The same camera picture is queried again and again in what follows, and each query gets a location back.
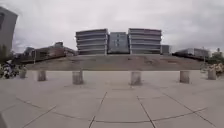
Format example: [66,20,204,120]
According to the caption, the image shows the low brick building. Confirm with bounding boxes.
[20,41,78,63]

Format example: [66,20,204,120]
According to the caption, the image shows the trees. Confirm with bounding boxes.
[207,49,224,65]

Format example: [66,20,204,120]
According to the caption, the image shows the parked bicycles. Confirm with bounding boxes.
[0,59,20,80]

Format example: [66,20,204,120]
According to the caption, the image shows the low grey building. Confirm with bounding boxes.
[173,47,212,60]

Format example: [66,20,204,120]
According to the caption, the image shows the grey concrete slab plaza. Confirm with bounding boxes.
[0,69,224,128]

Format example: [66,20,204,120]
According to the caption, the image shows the row of concrete bollards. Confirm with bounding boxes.
[18,67,218,86]

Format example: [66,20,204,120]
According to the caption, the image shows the wide concrete steps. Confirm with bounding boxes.
[25,54,208,72]

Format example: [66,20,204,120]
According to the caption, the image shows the large grey multistorey building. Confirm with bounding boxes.
[0,6,19,54]

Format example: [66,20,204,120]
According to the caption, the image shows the grey layered building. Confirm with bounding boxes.
[74,27,171,56]

